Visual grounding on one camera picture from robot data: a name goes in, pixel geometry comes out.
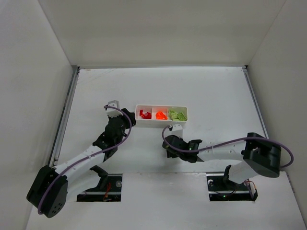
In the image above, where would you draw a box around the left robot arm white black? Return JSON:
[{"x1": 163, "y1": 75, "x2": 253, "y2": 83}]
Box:
[{"x1": 26, "y1": 105, "x2": 136, "y2": 218}]

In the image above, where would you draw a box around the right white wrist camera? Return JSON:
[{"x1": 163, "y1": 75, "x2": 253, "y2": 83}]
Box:
[{"x1": 169, "y1": 124, "x2": 183, "y2": 138}]

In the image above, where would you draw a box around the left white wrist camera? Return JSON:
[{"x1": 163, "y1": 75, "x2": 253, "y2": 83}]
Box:
[{"x1": 106, "y1": 100, "x2": 121, "y2": 118}]

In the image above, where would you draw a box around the white three-compartment tray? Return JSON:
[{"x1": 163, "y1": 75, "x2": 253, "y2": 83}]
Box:
[{"x1": 135, "y1": 104, "x2": 188, "y2": 128}]

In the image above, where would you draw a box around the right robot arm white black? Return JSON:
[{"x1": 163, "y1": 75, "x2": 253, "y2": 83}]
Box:
[{"x1": 162, "y1": 133, "x2": 281, "y2": 184}]

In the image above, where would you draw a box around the orange round lego disc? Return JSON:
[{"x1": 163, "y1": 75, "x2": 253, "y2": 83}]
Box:
[{"x1": 155, "y1": 111, "x2": 167, "y2": 120}]

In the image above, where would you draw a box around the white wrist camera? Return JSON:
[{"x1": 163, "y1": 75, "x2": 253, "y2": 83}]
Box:
[
  {"x1": 106, "y1": 100, "x2": 121, "y2": 118},
  {"x1": 169, "y1": 124, "x2": 183, "y2": 138}
]

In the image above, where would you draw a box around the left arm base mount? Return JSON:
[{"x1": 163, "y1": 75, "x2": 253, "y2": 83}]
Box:
[{"x1": 76, "y1": 166, "x2": 123, "y2": 203}]

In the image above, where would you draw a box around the red half-round lego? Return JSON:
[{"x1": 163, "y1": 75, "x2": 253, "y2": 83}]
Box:
[{"x1": 141, "y1": 112, "x2": 152, "y2": 119}]

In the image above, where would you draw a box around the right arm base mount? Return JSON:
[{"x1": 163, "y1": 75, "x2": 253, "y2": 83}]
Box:
[{"x1": 206, "y1": 165, "x2": 258, "y2": 202}]

